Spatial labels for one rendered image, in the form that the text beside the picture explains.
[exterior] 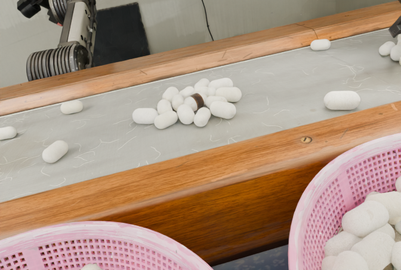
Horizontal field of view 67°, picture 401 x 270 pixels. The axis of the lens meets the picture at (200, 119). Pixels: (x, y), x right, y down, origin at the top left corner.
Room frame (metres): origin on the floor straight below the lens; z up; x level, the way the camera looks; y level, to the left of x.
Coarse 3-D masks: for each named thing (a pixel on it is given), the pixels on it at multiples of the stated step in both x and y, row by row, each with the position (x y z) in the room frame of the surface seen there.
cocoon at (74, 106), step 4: (76, 100) 0.46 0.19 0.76; (64, 104) 0.46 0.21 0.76; (68, 104) 0.45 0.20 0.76; (72, 104) 0.45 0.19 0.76; (76, 104) 0.45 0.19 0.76; (80, 104) 0.46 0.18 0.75; (60, 108) 0.45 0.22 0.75; (64, 108) 0.45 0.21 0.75; (68, 108) 0.45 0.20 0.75; (72, 108) 0.45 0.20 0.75; (76, 108) 0.45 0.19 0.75; (80, 108) 0.45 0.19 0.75; (64, 112) 0.45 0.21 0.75; (68, 112) 0.45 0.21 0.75; (72, 112) 0.45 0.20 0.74
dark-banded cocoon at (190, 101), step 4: (204, 96) 0.38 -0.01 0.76; (184, 100) 0.38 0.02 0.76; (188, 100) 0.37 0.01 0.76; (192, 100) 0.37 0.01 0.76; (204, 100) 0.38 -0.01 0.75; (188, 104) 0.37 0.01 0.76; (192, 104) 0.37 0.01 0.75; (196, 104) 0.37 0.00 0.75; (204, 104) 0.38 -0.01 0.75; (192, 108) 0.37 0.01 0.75; (196, 108) 0.37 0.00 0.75
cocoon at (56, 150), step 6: (54, 144) 0.32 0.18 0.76; (60, 144) 0.32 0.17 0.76; (66, 144) 0.33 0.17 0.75; (48, 150) 0.31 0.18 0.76; (54, 150) 0.31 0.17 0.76; (60, 150) 0.32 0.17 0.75; (66, 150) 0.32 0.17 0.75; (42, 156) 0.31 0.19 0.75; (48, 156) 0.30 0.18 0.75; (54, 156) 0.31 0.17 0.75; (60, 156) 0.31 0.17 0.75; (48, 162) 0.31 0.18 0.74
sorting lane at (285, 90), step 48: (336, 48) 0.53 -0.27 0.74; (96, 96) 0.52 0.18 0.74; (144, 96) 0.47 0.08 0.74; (288, 96) 0.37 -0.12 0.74; (384, 96) 0.32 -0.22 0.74; (0, 144) 0.39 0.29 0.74; (48, 144) 0.36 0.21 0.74; (96, 144) 0.34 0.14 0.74; (144, 144) 0.31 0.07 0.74; (192, 144) 0.29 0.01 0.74; (0, 192) 0.27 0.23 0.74
